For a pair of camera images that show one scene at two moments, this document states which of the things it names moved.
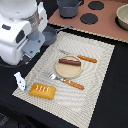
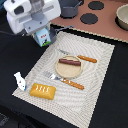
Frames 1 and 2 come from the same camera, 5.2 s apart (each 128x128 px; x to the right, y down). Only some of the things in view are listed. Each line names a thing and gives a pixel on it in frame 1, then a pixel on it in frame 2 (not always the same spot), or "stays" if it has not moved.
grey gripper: [32, 46] -> [38, 20]
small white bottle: [20, 81] stays
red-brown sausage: [70, 62] stays
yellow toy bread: [42, 91] stays
